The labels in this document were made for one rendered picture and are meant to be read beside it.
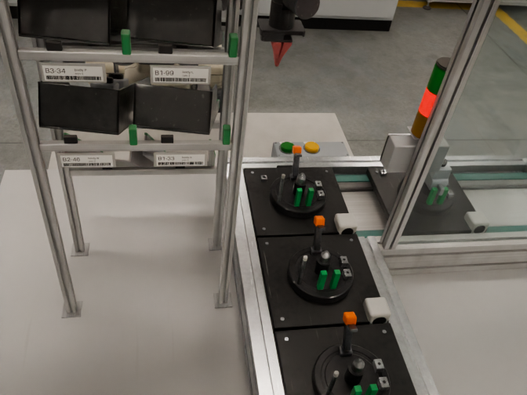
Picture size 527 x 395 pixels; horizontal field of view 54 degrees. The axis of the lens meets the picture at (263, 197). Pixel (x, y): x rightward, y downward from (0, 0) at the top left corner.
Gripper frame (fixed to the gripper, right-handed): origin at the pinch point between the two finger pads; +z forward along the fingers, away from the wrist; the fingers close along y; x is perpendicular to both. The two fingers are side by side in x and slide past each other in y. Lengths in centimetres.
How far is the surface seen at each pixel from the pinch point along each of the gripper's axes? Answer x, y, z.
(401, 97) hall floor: 187, 132, 118
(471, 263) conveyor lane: -34, 48, 37
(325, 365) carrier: -64, 2, 28
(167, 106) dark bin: -35.3, -25.4, -9.1
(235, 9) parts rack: -25.3, -13.7, -22.1
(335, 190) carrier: -14.9, 16.0, 27.7
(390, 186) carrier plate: -13.7, 31.6, 27.8
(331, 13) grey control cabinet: 284, 101, 100
